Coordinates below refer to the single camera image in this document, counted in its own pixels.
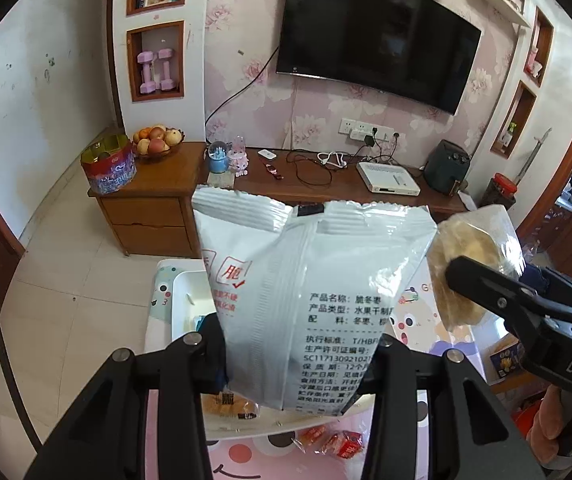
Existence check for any white snack bag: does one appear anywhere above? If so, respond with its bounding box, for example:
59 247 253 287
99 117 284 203
191 185 439 417

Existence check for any blue cardboard box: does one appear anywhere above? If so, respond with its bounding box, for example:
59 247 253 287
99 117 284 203
488 332 527 386

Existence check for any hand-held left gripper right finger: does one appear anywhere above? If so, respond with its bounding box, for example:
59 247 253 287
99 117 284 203
353 332 535 480

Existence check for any brown jar with red lid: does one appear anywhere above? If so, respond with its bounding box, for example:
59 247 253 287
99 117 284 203
483 172 519 211

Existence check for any red round tin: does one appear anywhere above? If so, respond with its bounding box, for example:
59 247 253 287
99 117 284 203
80 134 138 196

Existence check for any red plastic basin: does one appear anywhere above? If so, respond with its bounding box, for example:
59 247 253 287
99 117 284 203
511 392 547 438

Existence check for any wooden television cabinet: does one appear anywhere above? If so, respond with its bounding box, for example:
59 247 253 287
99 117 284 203
88 141 470 259

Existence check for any red biscuit packet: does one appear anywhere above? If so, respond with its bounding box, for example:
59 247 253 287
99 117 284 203
323 430 367 461

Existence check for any pink toy figure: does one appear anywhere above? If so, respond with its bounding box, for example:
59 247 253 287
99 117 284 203
227 135 249 177

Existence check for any glass fruit bowl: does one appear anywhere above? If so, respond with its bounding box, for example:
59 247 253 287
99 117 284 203
130 142 187 162

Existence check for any pile of fruit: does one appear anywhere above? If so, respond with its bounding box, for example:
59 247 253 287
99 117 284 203
132 125 185 155

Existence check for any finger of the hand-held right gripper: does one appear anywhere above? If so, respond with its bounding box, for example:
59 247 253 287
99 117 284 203
445 256 550 334
521 264 572 319

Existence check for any clear rice cracker packet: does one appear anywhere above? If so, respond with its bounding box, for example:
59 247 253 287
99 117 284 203
426 205 525 332

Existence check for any person's right hand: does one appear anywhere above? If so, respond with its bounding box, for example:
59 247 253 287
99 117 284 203
528 392 572 466

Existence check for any orange cake packet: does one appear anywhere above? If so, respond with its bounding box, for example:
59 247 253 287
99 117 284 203
201 392 263 422

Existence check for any blue snow globe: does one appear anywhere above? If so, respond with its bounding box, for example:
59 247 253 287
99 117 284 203
207 141 229 174

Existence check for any white plastic tray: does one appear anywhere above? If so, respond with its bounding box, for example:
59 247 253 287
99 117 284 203
170 270 430 435

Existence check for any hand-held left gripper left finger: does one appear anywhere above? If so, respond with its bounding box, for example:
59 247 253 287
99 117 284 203
23 312 229 480

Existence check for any cartoon printed tablecloth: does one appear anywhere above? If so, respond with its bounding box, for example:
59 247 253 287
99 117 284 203
143 259 517 480

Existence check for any white wall socket strip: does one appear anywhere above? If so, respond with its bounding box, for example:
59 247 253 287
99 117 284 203
340 117 401 144

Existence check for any black flat television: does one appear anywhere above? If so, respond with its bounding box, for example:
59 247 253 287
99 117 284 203
276 0 483 116

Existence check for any small red snack packet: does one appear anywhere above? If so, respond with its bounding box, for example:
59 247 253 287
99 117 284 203
293 425 329 454

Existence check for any dark green air fryer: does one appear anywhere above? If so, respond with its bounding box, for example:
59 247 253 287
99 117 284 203
424 140 472 196

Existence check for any pink dumbbell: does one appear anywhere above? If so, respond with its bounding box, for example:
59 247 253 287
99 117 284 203
157 48 177 92
137 51 157 96

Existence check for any white set-top box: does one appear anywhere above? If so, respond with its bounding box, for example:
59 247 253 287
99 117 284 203
356 161 422 199

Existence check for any black television cable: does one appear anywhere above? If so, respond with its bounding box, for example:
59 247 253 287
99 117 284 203
205 45 281 144

